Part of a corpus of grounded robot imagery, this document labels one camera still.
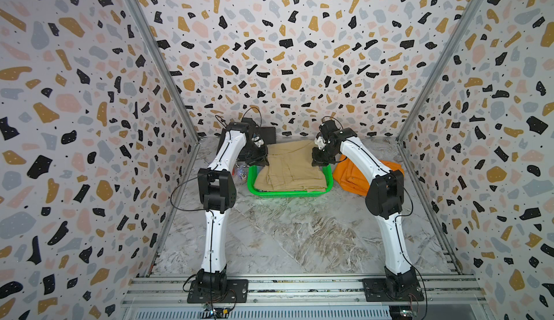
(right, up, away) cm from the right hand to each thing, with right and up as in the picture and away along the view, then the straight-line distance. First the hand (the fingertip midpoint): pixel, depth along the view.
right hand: (312, 163), depth 96 cm
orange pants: (+17, -8, 0) cm, 19 cm away
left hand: (-18, 0, -1) cm, 18 cm away
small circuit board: (-33, -49, -26) cm, 64 cm away
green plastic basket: (-27, -4, +5) cm, 28 cm away
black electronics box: (-22, +16, +29) cm, 40 cm away
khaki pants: (-10, -3, +1) cm, 10 cm away
